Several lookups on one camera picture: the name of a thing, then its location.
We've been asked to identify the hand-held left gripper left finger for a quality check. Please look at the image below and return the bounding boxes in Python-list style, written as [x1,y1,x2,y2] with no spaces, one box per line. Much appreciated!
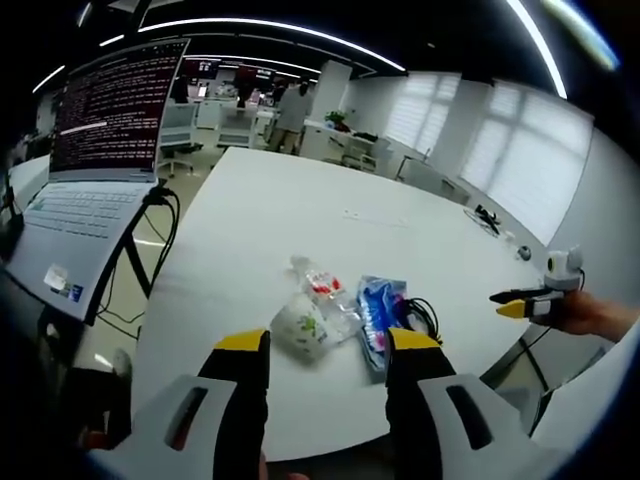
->
[89,328,272,480]

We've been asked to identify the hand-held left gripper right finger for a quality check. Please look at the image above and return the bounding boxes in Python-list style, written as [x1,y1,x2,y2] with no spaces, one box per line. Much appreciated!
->
[384,327,554,480]

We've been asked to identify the white tissue packet green print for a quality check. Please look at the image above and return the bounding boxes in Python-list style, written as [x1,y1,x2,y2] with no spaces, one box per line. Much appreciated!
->
[269,292,332,364]

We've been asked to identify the blue plastic packet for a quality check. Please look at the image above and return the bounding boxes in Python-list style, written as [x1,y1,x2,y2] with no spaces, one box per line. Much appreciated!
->
[355,273,409,386]

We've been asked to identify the clear plastic bag red contents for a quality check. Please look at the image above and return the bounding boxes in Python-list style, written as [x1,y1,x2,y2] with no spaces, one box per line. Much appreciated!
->
[284,254,362,346]

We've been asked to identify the person's right hand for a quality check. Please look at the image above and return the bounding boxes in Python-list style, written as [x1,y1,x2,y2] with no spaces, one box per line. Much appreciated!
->
[548,290,640,345]

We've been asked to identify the person's left hand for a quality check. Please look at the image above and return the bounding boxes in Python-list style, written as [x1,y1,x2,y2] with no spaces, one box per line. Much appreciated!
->
[256,446,309,480]

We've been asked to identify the white window blinds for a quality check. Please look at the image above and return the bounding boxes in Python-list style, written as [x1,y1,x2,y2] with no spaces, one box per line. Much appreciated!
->
[458,80,595,247]
[385,73,462,152]

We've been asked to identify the white table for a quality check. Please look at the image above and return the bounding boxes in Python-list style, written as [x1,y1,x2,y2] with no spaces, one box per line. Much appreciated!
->
[132,146,557,462]

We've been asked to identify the white office chair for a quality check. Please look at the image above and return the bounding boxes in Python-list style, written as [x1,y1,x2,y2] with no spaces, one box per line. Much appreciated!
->
[157,102,205,177]

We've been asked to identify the white laptop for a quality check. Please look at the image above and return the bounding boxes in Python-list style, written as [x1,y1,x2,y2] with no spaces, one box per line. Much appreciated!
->
[3,38,192,327]

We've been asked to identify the black object with wire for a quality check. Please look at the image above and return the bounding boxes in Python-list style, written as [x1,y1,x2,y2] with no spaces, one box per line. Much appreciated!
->
[463,203,502,235]

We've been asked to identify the black laptop cable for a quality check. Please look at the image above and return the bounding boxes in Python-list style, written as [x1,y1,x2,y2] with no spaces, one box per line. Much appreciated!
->
[95,184,182,342]

